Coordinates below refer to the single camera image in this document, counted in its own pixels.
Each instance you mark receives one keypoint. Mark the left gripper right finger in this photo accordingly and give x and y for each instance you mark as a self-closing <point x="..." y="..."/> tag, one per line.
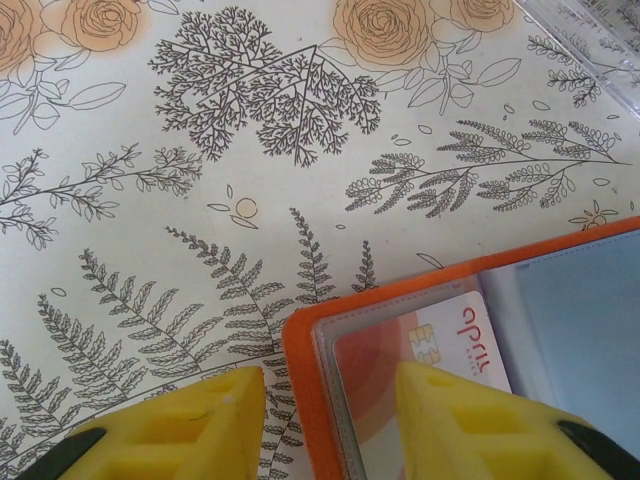
<point x="490" y="445"/>

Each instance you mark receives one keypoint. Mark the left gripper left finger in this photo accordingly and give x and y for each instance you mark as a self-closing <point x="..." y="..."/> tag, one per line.
<point x="175" y="440"/>

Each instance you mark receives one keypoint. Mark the red and white credit card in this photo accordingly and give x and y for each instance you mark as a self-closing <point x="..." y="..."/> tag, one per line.
<point x="440" y="325"/>

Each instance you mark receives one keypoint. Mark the orange card holder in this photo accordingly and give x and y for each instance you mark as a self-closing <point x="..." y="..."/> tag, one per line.
<point x="297" y="380"/>

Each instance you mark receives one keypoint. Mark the clear acrylic card stand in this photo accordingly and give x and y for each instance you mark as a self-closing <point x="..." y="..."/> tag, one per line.
<point x="600" y="45"/>

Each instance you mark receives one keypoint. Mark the floral tablecloth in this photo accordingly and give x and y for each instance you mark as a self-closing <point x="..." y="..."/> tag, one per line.
<point x="150" y="200"/>

